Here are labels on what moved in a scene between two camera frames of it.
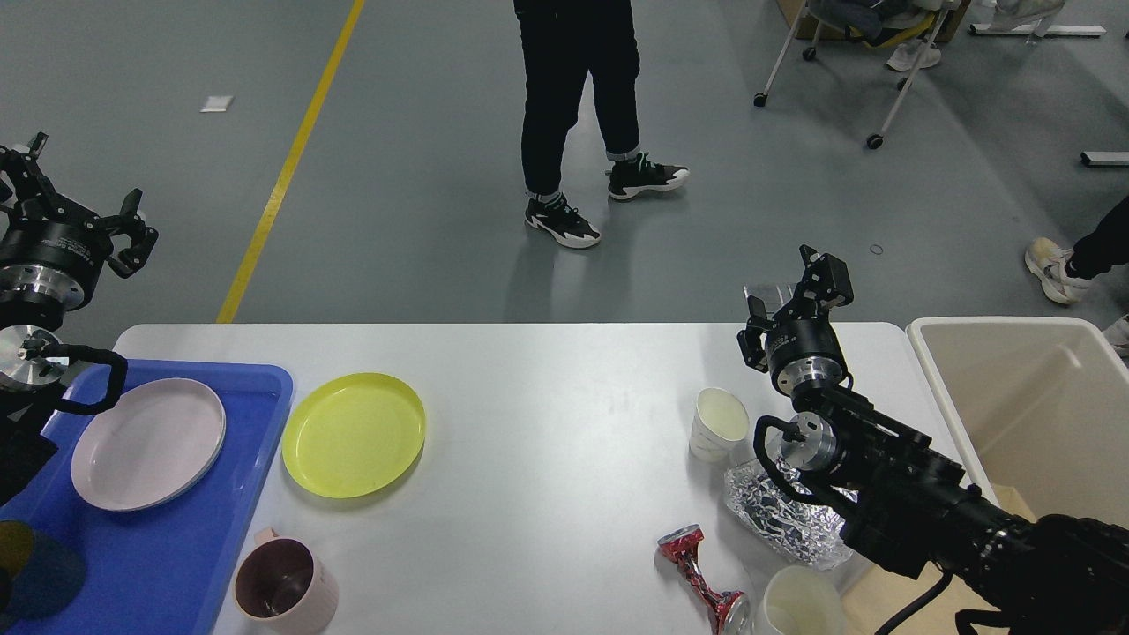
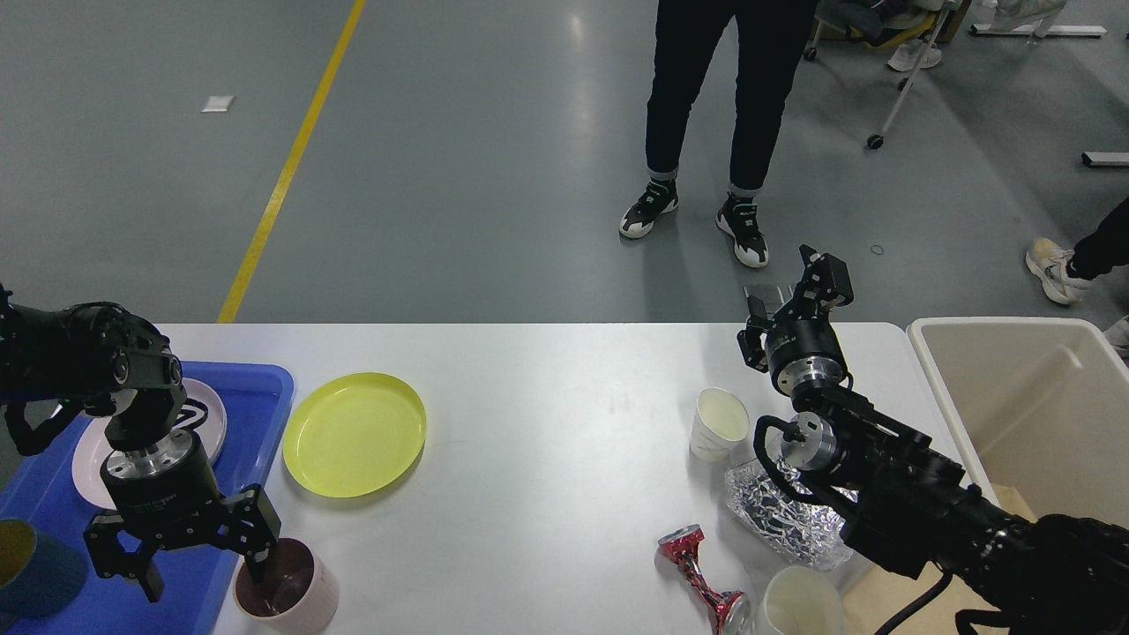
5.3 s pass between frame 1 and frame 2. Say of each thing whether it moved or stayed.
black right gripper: stayed
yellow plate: stayed
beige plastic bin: stayed
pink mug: stayed
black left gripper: moved
